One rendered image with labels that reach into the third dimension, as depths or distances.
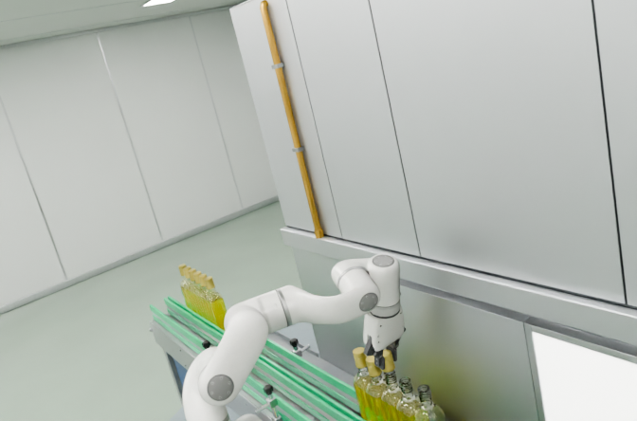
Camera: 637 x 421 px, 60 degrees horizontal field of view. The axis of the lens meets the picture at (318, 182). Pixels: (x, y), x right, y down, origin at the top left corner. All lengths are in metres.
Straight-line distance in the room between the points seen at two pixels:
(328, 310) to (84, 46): 6.10
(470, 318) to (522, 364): 0.15
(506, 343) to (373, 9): 0.79
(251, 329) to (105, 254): 6.04
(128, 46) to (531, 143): 6.38
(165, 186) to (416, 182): 6.06
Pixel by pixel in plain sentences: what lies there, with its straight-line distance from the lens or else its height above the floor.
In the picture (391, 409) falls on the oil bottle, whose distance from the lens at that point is 1.51.
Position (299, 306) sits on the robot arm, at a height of 1.44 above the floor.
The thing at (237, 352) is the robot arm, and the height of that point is 1.43.
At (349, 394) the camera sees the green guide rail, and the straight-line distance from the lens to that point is 1.80.
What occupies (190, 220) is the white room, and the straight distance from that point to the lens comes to 7.40.
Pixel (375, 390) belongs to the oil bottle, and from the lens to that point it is 1.53.
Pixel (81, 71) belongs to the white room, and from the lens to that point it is 7.00.
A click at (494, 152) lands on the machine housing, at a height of 1.68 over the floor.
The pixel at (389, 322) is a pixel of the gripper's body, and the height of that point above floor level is 1.30.
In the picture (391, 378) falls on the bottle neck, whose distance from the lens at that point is 1.48.
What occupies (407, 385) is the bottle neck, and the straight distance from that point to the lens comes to 1.44.
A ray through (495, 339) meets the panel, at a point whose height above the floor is 1.25.
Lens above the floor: 1.96
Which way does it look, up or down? 13 degrees down
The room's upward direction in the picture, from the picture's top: 14 degrees counter-clockwise
